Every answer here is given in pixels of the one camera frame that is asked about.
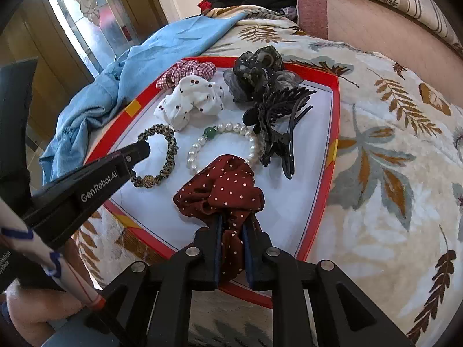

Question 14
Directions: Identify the pearl bracelet with green bead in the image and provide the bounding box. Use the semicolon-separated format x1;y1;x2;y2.
186;122;264;178

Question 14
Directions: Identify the red plaid scrunchie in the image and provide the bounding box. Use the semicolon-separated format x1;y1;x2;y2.
156;61;216;89

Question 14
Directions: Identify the light blue cloth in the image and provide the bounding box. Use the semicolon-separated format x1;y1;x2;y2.
39;12;247;185

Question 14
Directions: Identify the black sheer scrunchie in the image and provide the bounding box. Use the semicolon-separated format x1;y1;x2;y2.
223;45;304;107

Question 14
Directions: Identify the person's leg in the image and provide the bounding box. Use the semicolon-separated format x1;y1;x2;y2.
0;278;87;347

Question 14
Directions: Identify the red polka dot scrunchie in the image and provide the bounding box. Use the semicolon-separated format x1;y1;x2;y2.
173;154;265;284

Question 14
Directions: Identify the white cherry print scrunchie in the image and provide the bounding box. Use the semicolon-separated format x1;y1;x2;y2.
154;75;225;132

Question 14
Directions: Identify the leaf print blanket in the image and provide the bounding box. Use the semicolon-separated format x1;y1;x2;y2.
70;5;463;347

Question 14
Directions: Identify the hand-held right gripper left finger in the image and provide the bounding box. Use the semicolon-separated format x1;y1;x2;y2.
85;214;223;347

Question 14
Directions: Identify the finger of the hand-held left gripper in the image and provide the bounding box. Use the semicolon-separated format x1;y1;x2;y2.
117;140;151;172

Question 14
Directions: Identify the wooden door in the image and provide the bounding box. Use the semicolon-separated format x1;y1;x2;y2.
0;0;95;152

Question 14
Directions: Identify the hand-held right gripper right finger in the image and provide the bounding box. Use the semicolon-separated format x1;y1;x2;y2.
242;222;415;347

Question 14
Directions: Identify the black hair claw clip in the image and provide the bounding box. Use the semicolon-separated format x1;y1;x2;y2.
242;85;317;180

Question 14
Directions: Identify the leopard print hair tie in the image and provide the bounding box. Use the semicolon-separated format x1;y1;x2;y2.
129;123;179;189

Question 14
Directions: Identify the red box lid tray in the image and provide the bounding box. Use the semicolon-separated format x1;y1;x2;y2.
83;57;341;309

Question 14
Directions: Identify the stained glass door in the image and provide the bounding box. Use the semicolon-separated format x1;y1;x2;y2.
41;0;145;69

